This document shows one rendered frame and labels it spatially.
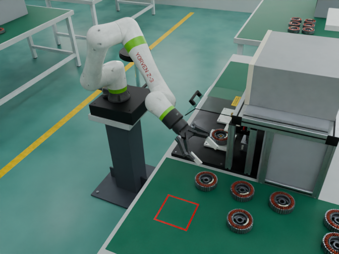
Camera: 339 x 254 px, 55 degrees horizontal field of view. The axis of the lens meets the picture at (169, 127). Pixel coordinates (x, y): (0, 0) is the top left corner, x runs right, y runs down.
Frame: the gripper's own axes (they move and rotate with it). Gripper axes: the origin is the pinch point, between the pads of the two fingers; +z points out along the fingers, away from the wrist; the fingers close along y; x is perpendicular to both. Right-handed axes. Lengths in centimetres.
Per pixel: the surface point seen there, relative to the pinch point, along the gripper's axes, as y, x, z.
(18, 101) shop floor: -37, -223, -197
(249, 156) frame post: -16.8, 1.2, 14.9
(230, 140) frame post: -14.1, 2.3, 2.8
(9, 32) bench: -56, -162, -242
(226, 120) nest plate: -48, -23, -7
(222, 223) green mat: 15.1, -7.4, 26.0
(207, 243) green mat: 27.7, -7.2, 26.4
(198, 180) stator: 3.6, -15.2, 5.7
